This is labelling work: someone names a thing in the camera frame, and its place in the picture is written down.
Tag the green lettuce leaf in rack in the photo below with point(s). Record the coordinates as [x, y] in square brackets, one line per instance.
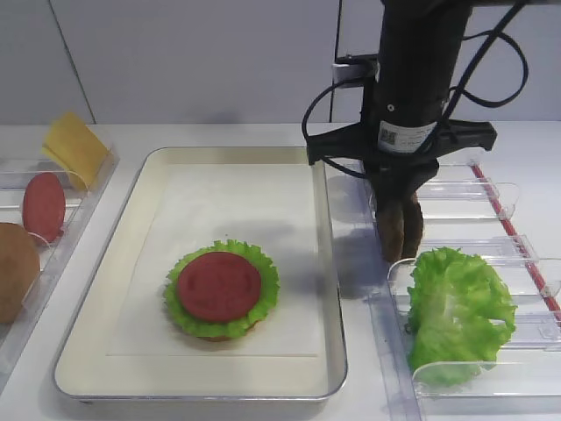
[460, 309]

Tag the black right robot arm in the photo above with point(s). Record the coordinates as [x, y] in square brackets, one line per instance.
[402, 131]

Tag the brown meat patty front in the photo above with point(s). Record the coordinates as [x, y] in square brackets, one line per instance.
[391, 249]

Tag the brown bun in left rack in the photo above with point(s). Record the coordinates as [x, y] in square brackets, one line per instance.
[20, 265]

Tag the red tomato slice in rack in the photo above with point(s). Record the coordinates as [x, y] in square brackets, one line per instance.
[44, 206]

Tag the brown meat patty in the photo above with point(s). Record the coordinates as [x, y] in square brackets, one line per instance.
[416, 232]
[391, 249]

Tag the red tomato slice on tray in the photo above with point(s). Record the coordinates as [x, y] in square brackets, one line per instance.
[218, 287]

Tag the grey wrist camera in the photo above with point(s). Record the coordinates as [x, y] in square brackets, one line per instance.
[351, 70]

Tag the clear acrylic rack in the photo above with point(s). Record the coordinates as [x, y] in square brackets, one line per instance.
[507, 208]
[17, 170]

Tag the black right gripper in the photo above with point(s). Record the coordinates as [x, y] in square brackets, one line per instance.
[394, 149]

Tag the bottom bun under lettuce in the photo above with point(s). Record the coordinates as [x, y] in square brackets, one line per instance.
[224, 338]

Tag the clear acrylic left rack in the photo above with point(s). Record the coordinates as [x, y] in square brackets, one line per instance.
[17, 170]

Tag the cream metal tray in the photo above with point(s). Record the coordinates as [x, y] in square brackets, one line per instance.
[123, 345]

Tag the clear acrylic right rack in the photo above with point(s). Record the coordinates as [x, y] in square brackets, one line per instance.
[507, 208]

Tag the green lettuce leaf on tray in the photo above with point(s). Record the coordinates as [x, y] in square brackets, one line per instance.
[267, 300]

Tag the yellow cheese slices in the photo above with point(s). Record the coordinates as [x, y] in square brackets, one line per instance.
[76, 149]

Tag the brown meat patty back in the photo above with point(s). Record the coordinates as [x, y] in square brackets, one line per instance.
[416, 232]

